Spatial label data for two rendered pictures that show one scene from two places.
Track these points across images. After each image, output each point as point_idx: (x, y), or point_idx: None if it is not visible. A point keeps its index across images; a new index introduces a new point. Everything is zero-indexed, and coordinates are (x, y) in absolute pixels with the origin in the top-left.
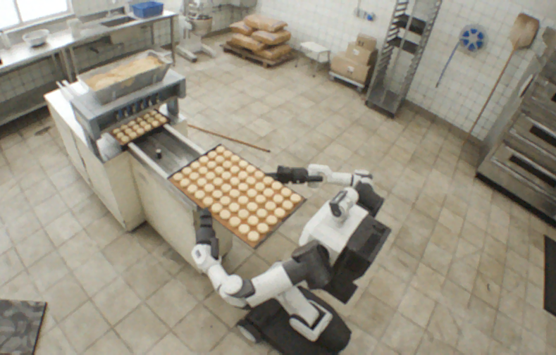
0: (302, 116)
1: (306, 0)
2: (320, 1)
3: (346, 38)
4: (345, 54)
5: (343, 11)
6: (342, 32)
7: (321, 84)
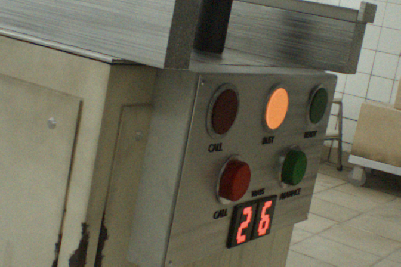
0: (311, 246)
1: None
2: None
3: (385, 68)
4: (395, 101)
5: None
6: (375, 52)
7: (333, 190)
